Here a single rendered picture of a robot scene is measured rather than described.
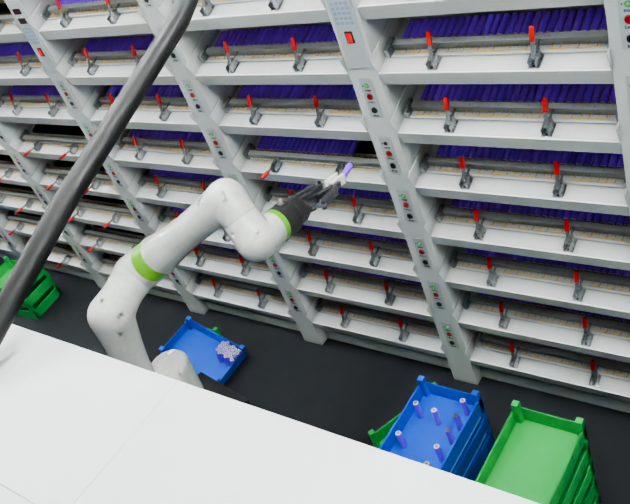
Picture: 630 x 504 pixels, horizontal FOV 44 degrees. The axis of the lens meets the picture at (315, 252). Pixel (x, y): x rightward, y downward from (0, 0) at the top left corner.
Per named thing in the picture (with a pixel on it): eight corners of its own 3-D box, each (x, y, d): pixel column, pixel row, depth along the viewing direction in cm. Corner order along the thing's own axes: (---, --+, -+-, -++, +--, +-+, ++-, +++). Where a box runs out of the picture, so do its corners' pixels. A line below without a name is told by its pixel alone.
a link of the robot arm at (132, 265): (130, 312, 223) (96, 286, 220) (147, 283, 233) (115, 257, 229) (166, 284, 213) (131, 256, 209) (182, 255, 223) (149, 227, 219)
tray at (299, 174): (393, 193, 235) (379, 175, 228) (246, 178, 272) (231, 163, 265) (416, 138, 241) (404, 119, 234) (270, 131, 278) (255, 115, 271)
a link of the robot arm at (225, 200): (182, 264, 221) (159, 280, 212) (158, 231, 220) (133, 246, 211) (264, 200, 200) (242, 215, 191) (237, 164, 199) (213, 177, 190)
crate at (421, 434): (439, 492, 212) (432, 475, 207) (377, 469, 224) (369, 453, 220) (485, 408, 228) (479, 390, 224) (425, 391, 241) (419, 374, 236)
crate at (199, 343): (246, 356, 330) (245, 345, 324) (218, 391, 319) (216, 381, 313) (190, 325, 341) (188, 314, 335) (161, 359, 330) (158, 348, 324)
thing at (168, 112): (206, 132, 267) (181, 107, 257) (97, 127, 304) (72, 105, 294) (231, 85, 273) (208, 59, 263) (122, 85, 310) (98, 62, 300)
